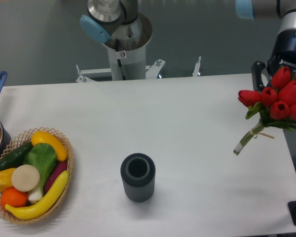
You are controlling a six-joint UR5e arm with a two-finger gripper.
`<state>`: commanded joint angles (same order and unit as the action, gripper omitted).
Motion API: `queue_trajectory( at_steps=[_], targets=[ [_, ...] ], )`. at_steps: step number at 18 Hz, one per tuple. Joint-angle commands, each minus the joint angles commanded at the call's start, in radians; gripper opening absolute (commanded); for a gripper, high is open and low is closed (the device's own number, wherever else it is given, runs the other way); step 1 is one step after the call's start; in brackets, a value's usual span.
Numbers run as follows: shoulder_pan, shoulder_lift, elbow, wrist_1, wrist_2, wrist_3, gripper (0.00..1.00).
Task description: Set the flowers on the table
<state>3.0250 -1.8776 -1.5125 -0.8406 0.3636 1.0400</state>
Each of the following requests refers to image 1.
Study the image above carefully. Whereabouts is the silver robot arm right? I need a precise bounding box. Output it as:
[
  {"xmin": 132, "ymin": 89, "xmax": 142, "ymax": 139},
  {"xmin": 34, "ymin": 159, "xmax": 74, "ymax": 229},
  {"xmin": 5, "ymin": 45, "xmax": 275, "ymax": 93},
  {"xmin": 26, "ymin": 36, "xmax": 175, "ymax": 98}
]
[{"xmin": 235, "ymin": 0, "xmax": 296, "ymax": 75}]

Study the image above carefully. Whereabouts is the orange fruit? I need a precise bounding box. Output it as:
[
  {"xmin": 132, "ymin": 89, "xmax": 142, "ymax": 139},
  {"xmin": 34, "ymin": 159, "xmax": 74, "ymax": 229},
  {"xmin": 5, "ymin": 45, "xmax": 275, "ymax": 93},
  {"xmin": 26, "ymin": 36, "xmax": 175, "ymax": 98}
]
[{"xmin": 0, "ymin": 188, "xmax": 28, "ymax": 209}]

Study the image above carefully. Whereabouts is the dark grey ribbed vase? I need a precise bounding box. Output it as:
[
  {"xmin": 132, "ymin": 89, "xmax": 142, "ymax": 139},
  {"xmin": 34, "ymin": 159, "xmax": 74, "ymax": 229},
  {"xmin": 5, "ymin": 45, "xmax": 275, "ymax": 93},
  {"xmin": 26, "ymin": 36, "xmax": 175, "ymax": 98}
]
[{"xmin": 120, "ymin": 153, "xmax": 156, "ymax": 202}]

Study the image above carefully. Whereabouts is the white metal mounting frame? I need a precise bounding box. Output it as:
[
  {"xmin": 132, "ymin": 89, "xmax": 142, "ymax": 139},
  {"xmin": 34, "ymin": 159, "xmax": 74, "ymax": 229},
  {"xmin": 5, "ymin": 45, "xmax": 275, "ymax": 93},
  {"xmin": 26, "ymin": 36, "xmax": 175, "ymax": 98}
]
[{"xmin": 76, "ymin": 56, "xmax": 202, "ymax": 82}]

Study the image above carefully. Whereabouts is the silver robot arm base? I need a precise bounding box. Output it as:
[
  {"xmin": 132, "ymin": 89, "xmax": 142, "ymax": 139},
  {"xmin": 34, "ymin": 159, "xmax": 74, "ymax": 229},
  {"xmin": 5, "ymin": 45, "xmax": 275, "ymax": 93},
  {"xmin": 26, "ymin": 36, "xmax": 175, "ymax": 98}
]
[{"xmin": 80, "ymin": 0, "xmax": 152, "ymax": 80}]

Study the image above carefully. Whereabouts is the yellow bell pepper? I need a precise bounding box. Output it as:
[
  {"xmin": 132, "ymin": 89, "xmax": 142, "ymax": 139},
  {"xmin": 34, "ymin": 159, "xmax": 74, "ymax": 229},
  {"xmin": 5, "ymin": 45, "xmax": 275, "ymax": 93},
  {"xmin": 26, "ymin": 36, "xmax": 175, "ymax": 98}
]
[{"xmin": 0, "ymin": 168, "xmax": 16, "ymax": 192}]

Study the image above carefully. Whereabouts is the green lettuce leaf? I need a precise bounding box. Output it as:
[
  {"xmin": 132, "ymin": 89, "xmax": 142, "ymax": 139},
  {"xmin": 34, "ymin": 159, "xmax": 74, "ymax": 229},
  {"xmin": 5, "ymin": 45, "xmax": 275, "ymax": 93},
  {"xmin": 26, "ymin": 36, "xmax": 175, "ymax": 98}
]
[{"xmin": 23, "ymin": 143, "xmax": 57, "ymax": 204}]

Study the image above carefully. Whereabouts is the green cucumber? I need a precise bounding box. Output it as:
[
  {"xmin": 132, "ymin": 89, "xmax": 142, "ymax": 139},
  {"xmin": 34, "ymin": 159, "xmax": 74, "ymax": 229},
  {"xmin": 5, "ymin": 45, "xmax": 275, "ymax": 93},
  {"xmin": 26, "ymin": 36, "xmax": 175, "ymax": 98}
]
[{"xmin": 0, "ymin": 142, "xmax": 33, "ymax": 171}]

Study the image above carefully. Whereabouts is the purple sweet potato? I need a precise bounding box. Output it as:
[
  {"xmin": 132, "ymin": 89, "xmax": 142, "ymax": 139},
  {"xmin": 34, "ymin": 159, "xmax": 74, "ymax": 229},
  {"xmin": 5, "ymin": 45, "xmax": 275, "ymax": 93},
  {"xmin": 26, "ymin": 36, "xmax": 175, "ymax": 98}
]
[{"xmin": 44, "ymin": 161, "xmax": 68, "ymax": 194}]

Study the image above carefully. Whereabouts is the yellow banana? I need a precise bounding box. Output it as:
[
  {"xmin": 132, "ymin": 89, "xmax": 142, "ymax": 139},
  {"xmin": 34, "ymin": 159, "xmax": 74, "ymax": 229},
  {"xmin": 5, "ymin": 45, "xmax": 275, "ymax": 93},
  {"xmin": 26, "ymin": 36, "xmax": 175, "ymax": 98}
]
[{"xmin": 5, "ymin": 170, "xmax": 69, "ymax": 220}]

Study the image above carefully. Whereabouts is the woven wicker basket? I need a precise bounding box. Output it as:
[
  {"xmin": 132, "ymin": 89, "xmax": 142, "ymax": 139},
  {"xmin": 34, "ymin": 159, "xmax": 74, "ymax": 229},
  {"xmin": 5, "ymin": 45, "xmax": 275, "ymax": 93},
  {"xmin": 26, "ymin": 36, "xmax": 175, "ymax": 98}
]
[{"xmin": 0, "ymin": 127, "xmax": 73, "ymax": 224}]

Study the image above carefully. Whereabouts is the yellow squash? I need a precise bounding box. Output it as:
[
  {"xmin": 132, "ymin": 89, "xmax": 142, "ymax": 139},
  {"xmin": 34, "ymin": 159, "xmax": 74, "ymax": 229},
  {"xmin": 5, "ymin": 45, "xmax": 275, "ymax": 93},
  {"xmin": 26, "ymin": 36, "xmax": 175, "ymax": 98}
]
[{"xmin": 31, "ymin": 130, "xmax": 68, "ymax": 161}]

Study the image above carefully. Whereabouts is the red tulip bouquet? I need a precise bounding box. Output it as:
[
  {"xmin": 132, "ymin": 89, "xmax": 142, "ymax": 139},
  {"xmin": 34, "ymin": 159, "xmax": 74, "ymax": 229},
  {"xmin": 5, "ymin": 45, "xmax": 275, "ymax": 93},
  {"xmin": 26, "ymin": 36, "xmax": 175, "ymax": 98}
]
[{"xmin": 233, "ymin": 66, "xmax": 296, "ymax": 155}]

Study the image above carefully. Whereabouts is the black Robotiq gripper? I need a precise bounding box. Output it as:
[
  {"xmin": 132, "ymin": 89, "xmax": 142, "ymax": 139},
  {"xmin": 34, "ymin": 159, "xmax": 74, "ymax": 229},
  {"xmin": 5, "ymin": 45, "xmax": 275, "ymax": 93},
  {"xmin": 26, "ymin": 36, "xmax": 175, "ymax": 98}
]
[{"xmin": 251, "ymin": 31, "xmax": 296, "ymax": 92}]

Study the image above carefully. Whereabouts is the beige round disc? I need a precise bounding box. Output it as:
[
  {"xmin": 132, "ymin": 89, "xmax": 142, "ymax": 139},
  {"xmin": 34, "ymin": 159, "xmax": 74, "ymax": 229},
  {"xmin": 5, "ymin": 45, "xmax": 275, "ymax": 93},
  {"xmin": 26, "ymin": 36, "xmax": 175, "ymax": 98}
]
[{"xmin": 11, "ymin": 164, "xmax": 40, "ymax": 192}]

